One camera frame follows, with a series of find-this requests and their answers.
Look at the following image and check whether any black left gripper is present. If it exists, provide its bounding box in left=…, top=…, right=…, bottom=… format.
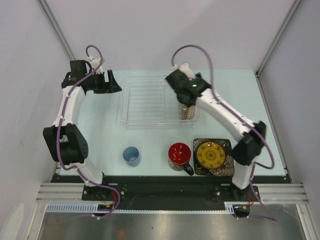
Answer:
left=85, top=70, right=122, bottom=94

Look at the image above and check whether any brown lattice pattern bowl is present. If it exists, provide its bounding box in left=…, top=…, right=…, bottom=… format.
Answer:
left=179, top=104, right=196, bottom=121

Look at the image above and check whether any black skull mug red inside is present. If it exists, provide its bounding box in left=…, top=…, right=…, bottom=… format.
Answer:
left=168, top=142, right=195, bottom=176

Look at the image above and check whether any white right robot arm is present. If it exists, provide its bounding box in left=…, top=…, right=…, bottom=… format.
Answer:
left=165, top=69, right=266, bottom=201

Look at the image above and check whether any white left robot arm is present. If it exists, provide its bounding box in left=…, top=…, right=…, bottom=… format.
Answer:
left=42, top=57, right=122, bottom=200

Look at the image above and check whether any light blue cup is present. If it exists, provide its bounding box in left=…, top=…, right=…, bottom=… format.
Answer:
left=122, top=146, right=140, bottom=167

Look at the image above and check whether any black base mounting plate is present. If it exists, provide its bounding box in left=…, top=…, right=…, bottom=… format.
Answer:
left=50, top=174, right=292, bottom=202

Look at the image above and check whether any black yellow square plate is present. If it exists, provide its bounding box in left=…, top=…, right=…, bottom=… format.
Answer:
left=192, top=138, right=235, bottom=177

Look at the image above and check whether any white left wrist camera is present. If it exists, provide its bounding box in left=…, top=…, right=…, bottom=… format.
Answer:
left=87, top=56, right=105, bottom=74

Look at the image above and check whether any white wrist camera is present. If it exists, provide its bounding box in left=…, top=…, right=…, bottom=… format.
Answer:
left=87, top=56, right=105, bottom=74
left=172, top=62, right=195, bottom=80

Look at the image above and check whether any white wire dish rack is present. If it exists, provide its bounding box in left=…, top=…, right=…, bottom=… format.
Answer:
left=121, top=75, right=200, bottom=129

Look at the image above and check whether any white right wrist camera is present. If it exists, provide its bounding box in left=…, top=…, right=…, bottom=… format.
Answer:
left=172, top=62, right=195, bottom=80

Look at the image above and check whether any aluminium frame rail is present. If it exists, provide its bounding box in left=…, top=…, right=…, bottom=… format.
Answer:
left=36, top=0, right=76, bottom=61

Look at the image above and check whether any white slotted cable duct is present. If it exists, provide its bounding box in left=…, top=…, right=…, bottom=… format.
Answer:
left=46, top=203, right=113, bottom=214

